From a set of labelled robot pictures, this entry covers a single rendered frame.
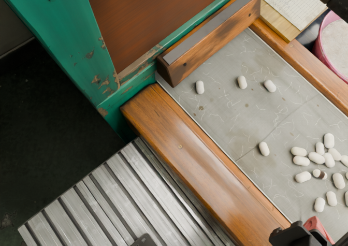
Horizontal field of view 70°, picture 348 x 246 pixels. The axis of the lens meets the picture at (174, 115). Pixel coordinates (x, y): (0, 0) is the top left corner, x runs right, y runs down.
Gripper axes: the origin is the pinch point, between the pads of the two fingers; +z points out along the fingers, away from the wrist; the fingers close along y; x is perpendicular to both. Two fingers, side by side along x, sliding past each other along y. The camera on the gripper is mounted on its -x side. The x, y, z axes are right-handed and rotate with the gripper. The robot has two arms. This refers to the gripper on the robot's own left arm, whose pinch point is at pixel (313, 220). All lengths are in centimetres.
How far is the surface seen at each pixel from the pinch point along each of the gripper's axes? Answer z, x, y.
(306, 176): 13.6, 1.2, 2.3
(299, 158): 15.0, 0.0, 6.1
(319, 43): 35.6, -18.4, 22.1
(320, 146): 20.0, -3.8, 4.3
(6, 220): -7, 118, 61
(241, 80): 18.3, -2.6, 28.6
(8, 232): -9, 119, 56
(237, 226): -1.4, 13.2, 6.0
